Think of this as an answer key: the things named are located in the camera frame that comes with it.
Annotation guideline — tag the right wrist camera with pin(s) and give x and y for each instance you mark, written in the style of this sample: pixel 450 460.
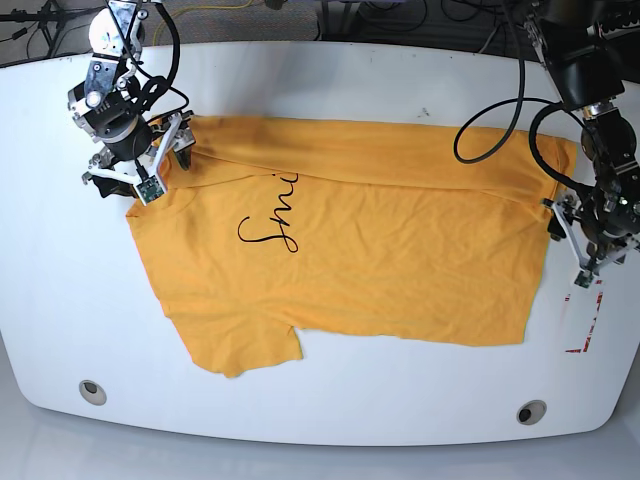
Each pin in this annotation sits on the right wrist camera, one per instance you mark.
pixel 150 189

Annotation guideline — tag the yellow T-shirt with script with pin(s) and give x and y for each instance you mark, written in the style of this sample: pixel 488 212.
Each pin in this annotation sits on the yellow T-shirt with script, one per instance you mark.
pixel 346 227

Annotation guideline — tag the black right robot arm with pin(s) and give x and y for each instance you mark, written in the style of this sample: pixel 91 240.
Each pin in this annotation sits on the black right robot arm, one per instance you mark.
pixel 110 104

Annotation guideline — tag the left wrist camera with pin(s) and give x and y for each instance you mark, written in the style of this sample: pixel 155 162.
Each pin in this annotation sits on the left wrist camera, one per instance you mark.
pixel 584 279

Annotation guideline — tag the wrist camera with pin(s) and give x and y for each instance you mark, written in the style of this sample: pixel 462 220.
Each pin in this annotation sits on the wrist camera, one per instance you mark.
pixel 150 189
pixel 584 279

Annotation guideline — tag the left table grommet hole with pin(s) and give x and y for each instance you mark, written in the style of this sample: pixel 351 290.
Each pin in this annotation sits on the left table grommet hole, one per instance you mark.
pixel 92 393

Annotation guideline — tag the table grommet hole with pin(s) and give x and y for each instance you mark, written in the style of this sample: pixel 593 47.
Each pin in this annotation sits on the table grommet hole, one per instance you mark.
pixel 92 393
pixel 531 412

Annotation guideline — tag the red tape rectangle marking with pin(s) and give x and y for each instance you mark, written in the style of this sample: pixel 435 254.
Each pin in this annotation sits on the red tape rectangle marking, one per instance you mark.
pixel 582 306

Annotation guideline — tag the right table grommet hole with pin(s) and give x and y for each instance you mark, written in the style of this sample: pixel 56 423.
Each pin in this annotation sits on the right table grommet hole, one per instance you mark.
pixel 531 412

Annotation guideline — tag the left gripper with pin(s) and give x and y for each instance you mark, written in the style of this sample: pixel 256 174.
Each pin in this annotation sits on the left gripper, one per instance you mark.
pixel 592 246

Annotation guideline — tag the black tripod stand legs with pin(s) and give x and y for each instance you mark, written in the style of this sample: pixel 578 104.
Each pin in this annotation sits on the black tripod stand legs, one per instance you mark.
pixel 50 21

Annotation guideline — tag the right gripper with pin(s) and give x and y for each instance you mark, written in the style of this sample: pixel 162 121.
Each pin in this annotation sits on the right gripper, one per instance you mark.
pixel 133 139

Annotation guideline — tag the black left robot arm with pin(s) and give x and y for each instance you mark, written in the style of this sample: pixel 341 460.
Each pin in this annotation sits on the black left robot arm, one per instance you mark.
pixel 600 221

